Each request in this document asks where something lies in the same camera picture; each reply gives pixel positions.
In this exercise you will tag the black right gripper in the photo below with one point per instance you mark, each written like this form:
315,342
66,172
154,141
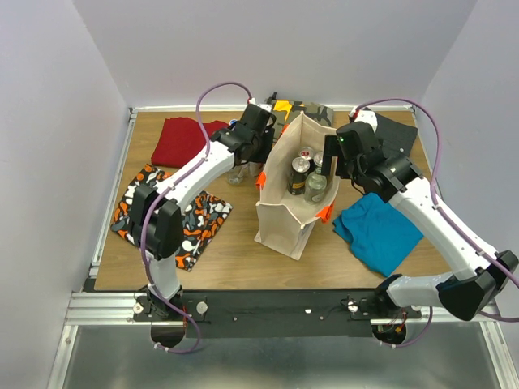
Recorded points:
332,147

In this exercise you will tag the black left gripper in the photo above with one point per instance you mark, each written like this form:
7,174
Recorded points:
267,138

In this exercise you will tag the red tab can front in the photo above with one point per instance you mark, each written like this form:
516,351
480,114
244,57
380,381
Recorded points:
255,169

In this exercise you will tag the red tab can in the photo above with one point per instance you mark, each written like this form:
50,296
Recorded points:
255,169
307,154

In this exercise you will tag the green cap glass bottle front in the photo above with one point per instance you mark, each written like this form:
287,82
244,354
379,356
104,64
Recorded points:
237,174

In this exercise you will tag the green cap glass bottle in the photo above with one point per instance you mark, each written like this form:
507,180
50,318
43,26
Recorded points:
315,186
237,174

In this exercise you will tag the beige canvas tote bag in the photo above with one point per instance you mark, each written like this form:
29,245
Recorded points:
286,220

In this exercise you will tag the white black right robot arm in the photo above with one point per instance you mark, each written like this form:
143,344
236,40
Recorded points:
477,271

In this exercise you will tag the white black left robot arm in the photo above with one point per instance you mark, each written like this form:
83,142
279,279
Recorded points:
155,219

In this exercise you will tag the red tab can back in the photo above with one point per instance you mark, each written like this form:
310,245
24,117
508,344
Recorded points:
307,154

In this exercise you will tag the green cap glass bottle back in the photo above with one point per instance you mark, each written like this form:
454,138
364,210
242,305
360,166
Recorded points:
315,186

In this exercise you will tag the camouflage yellow green shorts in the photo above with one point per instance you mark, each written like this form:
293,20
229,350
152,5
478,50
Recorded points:
286,111

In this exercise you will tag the black soda can left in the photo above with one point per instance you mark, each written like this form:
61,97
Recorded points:
298,174

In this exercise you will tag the dark grey buttoned garment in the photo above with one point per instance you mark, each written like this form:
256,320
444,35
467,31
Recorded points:
396,138

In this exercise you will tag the folded red shirt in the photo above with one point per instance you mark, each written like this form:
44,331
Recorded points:
181,139

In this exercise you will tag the orange black patterned shorts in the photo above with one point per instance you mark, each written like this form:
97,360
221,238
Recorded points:
203,218

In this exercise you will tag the teal blue shirt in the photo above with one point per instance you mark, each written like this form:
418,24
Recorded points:
378,234

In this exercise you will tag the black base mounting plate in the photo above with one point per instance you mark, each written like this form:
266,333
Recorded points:
268,313

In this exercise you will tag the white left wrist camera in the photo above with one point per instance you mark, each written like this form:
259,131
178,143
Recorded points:
264,106

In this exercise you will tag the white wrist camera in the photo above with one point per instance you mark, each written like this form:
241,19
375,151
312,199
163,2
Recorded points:
264,106
364,115

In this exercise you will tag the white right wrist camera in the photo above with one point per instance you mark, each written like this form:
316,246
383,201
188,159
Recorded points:
364,115

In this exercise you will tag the aluminium table frame rail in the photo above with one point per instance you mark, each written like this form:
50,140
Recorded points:
103,347

